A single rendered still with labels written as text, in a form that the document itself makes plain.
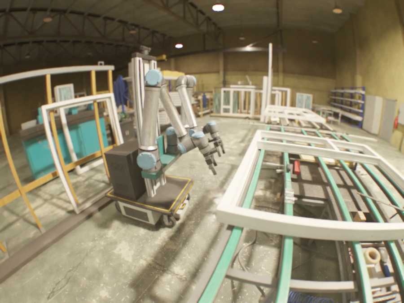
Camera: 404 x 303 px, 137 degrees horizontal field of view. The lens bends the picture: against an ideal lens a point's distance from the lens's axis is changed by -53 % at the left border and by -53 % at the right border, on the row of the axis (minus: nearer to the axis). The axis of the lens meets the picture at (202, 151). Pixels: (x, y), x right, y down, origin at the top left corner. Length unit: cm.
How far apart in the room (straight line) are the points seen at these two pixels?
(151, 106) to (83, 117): 297
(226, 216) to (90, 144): 381
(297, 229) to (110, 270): 155
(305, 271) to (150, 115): 185
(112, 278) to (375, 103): 1120
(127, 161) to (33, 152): 249
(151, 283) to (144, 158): 106
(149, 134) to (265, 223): 95
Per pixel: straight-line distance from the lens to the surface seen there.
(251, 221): 71
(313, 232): 75
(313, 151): 167
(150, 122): 122
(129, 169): 173
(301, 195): 154
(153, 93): 119
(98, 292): 170
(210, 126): 168
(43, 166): 385
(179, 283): 154
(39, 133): 373
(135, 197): 189
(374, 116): 1066
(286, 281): 62
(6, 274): 248
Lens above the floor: 139
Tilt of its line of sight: 21 degrees down
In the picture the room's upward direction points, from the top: 1 degrees counter-clockwise
